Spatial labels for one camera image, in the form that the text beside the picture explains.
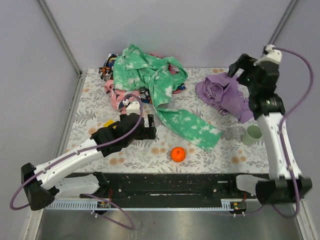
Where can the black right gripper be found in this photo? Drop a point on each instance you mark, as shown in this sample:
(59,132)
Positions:
(244,69)

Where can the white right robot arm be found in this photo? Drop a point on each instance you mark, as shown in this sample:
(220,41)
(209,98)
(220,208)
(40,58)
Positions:
(286,183)

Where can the right aluminium frame post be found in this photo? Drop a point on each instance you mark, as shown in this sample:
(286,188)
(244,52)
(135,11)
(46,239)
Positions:
(283,21)

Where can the grey cable duct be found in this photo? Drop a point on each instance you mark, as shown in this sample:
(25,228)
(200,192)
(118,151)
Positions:
(150,205)

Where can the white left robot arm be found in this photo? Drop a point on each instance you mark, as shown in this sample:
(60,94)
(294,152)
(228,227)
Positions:
(47,182)

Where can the orange ball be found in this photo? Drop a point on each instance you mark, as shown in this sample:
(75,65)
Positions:
(178,154)

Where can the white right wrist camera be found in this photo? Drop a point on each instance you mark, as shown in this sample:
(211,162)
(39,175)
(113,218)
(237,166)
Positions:
(270,54)

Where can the aluminium frame post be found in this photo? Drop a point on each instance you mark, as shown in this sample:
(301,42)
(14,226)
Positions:
(283,21)
(53,24)

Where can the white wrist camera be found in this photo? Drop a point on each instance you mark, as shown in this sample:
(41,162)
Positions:
(270,54)
(131,107)

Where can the pink patterned cloth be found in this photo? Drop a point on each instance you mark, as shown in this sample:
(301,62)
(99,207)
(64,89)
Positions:
(117,96)

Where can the purple cloth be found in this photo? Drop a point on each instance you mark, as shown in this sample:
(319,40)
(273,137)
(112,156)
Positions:
(221,92)

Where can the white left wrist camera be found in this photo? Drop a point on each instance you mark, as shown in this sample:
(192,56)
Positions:
(131,107)

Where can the yellow block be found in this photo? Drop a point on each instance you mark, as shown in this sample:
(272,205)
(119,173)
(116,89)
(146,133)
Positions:
(110,123)

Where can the left aluminium frame post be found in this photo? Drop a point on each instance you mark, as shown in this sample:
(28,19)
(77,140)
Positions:
(53,24)

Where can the green tie-dye cloth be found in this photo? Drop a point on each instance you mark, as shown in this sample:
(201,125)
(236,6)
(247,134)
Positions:
(134,69)

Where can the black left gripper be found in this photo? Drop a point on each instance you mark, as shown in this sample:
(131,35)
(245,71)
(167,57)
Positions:
(146,128)

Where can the floral table mat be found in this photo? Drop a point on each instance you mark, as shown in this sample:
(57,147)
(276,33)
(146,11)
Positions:
(168,152)

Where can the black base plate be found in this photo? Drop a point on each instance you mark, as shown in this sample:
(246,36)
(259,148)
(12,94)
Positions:
(126,185)

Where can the green cup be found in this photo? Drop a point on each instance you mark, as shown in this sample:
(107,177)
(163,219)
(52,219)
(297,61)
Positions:
(251,135)

